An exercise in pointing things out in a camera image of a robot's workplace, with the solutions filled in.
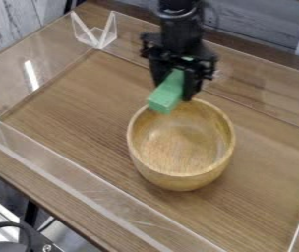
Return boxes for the black table leg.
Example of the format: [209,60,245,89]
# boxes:
[24,201,39,226]

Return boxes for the clear acrylic tray barrier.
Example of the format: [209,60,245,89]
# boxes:
[0,6,299,252]

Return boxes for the green rectangular block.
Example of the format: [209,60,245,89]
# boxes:
[147,70,184,114]

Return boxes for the brown wooden bowl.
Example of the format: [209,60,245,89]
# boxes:
[126,99,237,192]

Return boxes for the black cable loop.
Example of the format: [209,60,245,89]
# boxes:
[0,221,39,252]

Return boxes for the black metal bracket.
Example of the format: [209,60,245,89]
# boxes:
[19,222,64,252]

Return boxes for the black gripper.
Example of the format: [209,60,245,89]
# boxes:
[140,32,218,101]

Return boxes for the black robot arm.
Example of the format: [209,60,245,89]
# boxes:
[140,0,218,101]

